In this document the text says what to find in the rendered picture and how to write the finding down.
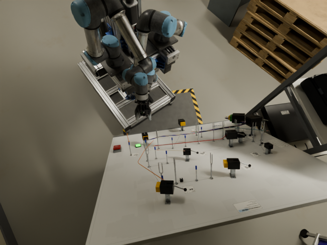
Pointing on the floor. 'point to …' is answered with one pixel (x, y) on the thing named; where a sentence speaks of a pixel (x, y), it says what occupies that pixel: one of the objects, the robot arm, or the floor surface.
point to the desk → (226, 9)
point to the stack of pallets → (282, 34)
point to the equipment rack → (292, 81)
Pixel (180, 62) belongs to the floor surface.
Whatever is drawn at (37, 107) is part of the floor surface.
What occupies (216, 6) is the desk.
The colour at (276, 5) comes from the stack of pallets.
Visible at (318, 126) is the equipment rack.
